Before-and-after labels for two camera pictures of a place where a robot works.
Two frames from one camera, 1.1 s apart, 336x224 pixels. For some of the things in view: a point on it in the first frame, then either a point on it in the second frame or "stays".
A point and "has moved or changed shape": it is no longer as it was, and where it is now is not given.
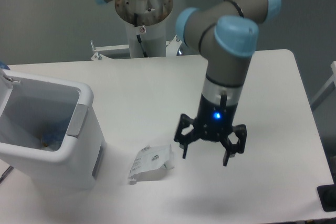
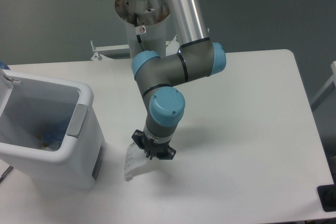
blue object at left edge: [3, 65] stays
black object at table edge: [327, 194] stays
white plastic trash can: [48, 131] stays
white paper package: [149, 158] has moved or changed shape
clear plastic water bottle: [52, 138] stays
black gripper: [214, 121] to [153, 149]
